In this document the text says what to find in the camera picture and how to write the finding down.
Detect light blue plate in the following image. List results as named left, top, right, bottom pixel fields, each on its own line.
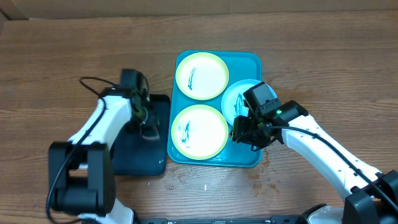
left=221, top=79, right=261, bottom=126

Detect yellow-rimmed plate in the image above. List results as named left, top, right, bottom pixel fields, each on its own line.
left=175, top=52, right=229, bottom=100
left=170, top=105, right=228, bottom=160

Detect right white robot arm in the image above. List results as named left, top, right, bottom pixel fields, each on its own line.
left=230, top=100, right=397, bottom=223

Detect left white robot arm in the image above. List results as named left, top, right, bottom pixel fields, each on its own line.
left=45, top=88, right=170, bottom=223

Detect black plastic tray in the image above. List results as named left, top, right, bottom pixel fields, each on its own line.
left=111, top=94, right=171, bottom=176

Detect teal plastic tray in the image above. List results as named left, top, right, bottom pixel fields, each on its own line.
left=167, top=50, right=262, bottom=168

